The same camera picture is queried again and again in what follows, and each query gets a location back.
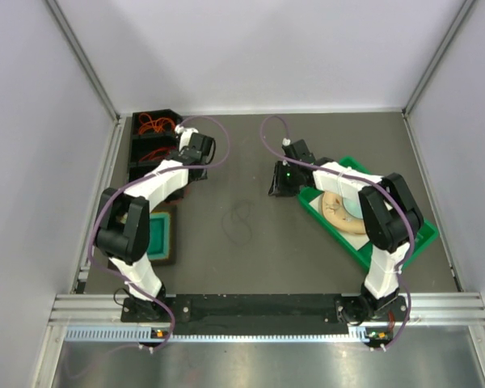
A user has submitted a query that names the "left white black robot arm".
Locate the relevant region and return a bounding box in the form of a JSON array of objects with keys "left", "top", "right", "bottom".
[{"left": 91, "top": 125, "right": 216, "bottom": 321}]

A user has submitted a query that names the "black compartment organizer bin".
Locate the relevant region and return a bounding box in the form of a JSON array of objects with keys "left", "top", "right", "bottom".
[{"left": 128, "top": 109, "right": 183, "bottom": 183}]

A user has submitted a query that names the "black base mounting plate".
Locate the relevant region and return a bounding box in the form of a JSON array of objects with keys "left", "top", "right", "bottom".
[{"left": 121, "top": 293, "right": 407, "bottom": 323}]

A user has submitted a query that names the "grey thin cable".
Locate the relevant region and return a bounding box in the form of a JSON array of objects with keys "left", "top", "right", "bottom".
[{"left": 221, "top": 200, "right": 254, "bottom": 246}]

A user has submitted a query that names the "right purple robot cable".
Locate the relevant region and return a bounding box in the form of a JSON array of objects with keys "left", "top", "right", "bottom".
[{"left": 259, "top": 116, "right": 414, "bottom": 351}]

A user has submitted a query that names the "beige painted ceramic plate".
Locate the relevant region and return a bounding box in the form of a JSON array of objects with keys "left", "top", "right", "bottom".
[{"left": 321, "top": 192, "right": 365, "bottom": 235}]

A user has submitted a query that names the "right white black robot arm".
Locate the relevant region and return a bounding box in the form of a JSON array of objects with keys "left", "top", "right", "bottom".
[{"left": 268, "top": 137, "right": 424, "bottom": 321}]

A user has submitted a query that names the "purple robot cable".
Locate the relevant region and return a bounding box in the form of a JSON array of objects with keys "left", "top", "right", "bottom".
[
  {"left": 259, "top": 116, "right": 414, "bottom": 351},
  {"left": 86, "top": 116, "right": 231, "bottom": 352}
]

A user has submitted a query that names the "green plastic tray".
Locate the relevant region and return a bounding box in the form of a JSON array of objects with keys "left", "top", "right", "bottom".
[{"left": 297, "top": 156, "right": 441, "bottom": 272}]

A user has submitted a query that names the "orange thin cable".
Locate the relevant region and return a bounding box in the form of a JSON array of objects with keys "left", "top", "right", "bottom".
[{"left": 137, "top": 112, "right": 177, "bottom": 134}]

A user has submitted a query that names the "aluminium front frame rail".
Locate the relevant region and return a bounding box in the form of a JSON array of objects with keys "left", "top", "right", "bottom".
[{"left": 48, "top": 293, "right": 485, "bottom": 326}]

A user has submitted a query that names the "white square board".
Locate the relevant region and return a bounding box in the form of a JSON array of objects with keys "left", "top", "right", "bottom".
[{"left": 309, "top": 195, "right": 369, "bottom": 251}]

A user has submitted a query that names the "grey slotted cable duct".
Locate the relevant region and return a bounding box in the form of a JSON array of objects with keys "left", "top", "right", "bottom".
[{"left": 65, "top": 326, "right": 389, "bottom": 344}]

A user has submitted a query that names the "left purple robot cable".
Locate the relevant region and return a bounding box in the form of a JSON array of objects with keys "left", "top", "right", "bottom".
[{"left": 86, "top": 116, "right": 231, "bottom": 352}]

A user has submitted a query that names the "teal sponge on black tray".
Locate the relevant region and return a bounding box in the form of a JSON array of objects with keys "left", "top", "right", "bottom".
[{"left": 147, "top": 205, "right": 177, "bottom": 267}]

